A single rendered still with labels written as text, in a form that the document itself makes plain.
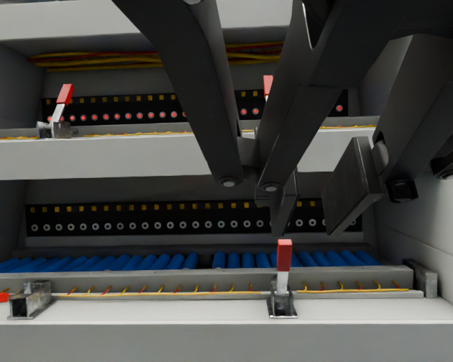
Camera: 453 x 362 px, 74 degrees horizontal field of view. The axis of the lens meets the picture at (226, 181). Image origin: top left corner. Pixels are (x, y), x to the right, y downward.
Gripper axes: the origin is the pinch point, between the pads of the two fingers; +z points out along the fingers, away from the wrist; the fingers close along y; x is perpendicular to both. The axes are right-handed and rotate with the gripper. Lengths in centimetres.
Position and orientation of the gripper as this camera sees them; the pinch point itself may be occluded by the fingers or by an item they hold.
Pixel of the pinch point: (312, 195)
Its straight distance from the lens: 17.8
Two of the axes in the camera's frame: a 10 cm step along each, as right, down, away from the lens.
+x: 0.0, -9.0, 4.3
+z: 0.6, 4.3, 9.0
